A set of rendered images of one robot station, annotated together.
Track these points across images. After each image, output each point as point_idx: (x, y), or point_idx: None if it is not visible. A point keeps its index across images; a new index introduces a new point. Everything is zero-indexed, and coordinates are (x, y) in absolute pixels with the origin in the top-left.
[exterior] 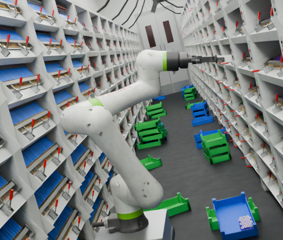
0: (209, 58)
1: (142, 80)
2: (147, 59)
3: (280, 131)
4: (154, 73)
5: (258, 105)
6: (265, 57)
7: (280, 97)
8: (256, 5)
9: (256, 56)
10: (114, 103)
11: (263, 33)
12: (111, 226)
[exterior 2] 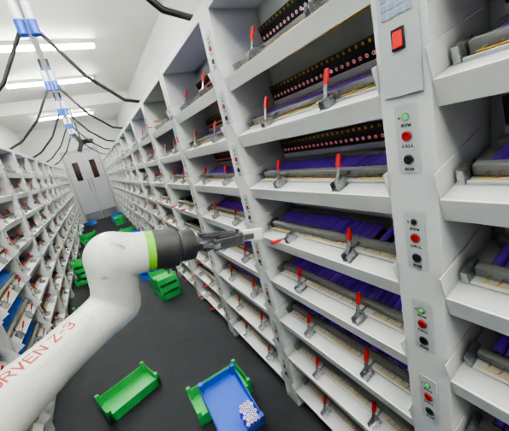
0: (235, 239)
1: (102, 298)
2: (113, 256)
3: (286, 301)
4: (130, 280)
5: (247, 267)
6: (269, 215)
7: (287, 263)
8: (257, 150)
9: (257, 216)
10: (24, 405)
11: (309, 193)
12: None
